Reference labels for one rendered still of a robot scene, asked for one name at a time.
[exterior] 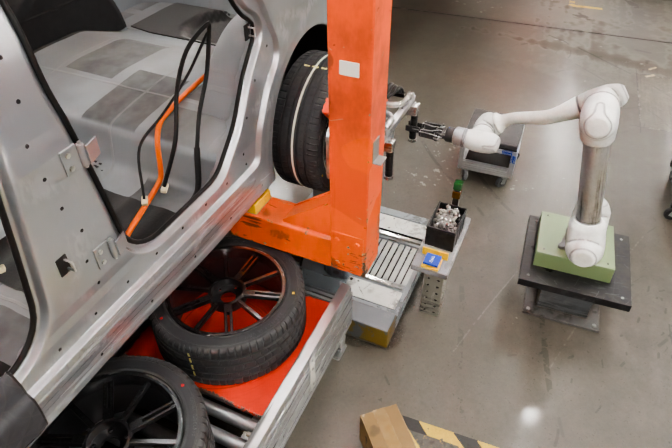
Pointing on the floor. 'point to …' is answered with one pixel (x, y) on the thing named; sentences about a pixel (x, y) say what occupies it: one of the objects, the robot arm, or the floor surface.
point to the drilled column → (432, 295)
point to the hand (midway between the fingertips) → (413, 126)
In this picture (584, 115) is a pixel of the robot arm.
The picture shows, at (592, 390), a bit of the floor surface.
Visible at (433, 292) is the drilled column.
